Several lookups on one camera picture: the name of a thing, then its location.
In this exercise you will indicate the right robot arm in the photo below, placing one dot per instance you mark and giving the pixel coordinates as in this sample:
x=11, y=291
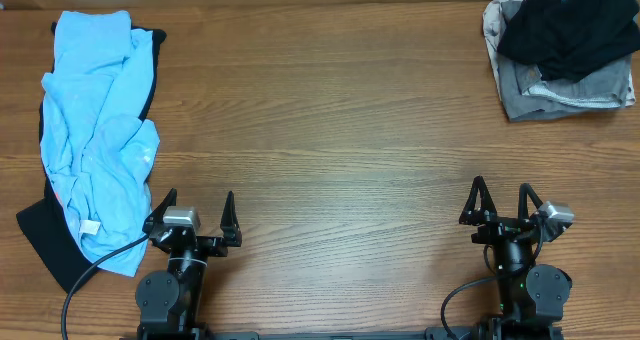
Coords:
x=532, y=295

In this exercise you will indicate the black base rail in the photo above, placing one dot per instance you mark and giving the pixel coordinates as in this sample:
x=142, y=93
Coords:
x=432, y=333

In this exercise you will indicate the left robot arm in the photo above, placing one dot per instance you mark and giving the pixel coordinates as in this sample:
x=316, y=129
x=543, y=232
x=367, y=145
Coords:
x=169, y=300

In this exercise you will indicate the black garment on pile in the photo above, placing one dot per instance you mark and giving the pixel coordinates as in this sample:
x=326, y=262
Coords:
x=570, y=39

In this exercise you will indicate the grey folded garment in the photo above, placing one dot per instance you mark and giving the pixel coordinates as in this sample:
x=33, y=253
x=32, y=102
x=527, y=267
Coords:
x=575, y=92

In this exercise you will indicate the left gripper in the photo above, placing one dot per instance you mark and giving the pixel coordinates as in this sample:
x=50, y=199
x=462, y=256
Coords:
x=218, y=244

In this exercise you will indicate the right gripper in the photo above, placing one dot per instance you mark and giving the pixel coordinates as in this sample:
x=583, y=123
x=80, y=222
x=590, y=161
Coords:
x=498, y=227

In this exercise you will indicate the light blue t-shirt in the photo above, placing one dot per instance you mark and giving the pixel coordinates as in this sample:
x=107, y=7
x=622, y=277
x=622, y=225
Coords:
x=96, y=150

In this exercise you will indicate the beige patterned garment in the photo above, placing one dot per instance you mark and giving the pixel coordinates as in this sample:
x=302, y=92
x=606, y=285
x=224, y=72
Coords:
x=492, y=25

